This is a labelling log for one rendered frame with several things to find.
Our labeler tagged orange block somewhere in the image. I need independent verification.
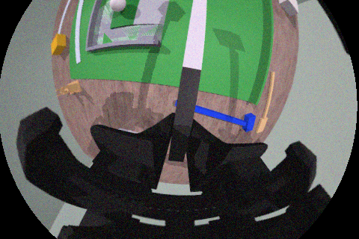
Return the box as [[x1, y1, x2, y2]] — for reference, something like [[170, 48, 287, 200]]
[[51, 33, 66, 56]]

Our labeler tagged white golf ball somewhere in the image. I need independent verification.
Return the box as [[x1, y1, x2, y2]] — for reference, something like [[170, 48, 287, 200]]
[[110, 0, 126, 12]]

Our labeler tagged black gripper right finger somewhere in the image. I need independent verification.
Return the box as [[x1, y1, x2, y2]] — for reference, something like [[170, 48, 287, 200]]
[[185, 119, 269, 192]]

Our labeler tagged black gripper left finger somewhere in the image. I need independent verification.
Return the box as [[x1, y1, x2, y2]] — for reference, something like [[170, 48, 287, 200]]
[[90, 113, 174, 189]]

